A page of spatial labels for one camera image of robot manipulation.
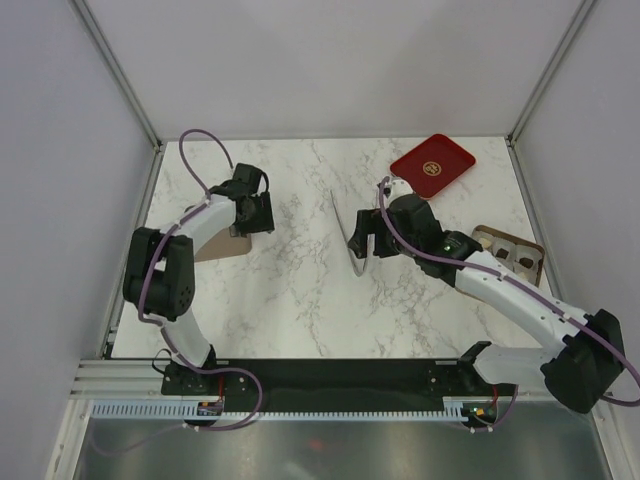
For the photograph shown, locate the steel tongs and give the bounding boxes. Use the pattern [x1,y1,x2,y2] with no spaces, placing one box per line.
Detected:
[329,188,381,278]

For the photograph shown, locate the beige box lid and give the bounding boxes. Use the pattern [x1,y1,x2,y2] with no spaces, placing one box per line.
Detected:
[193,227,252,263]

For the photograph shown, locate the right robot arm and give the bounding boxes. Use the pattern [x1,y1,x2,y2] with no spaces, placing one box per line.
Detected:
[347,194,625,414]

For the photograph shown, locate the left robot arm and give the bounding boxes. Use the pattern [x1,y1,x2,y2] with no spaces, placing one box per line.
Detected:
[122,181,275,394]

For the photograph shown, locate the beige chocolate box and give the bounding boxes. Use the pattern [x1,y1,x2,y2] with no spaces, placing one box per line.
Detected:
[454,225,545,309]

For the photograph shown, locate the red square tray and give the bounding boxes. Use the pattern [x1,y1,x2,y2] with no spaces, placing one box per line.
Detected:
[390,134,476,200]

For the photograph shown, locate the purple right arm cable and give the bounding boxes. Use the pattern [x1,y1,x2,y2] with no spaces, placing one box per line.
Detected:
[377,175,640,434]

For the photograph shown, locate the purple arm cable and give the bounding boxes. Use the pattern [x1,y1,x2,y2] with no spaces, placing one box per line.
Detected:
[137,128,264,434]
[377,175,640,434]

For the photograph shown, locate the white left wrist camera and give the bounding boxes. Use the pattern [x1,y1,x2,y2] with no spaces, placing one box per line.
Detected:
[382,178,414,204]

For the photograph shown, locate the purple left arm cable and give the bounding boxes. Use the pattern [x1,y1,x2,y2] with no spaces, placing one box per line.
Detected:
[137,128,264,434]

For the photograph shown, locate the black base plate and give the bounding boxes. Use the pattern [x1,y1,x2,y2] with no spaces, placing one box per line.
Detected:
[161,359,514,414]

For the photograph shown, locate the white cable duct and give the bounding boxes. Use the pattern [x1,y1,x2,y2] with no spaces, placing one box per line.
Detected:
[90,399,483,422]

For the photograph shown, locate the aluminium frame left post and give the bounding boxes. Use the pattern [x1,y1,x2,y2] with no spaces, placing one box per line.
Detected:
[69,0,163,152]

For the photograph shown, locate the aluminium frame post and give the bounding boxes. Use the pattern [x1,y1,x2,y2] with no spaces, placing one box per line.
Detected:
[505,0,600,148]
[69,0,163,152]

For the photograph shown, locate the aluminium frame right post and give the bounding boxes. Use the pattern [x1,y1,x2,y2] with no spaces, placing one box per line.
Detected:
[505,0,600,148]

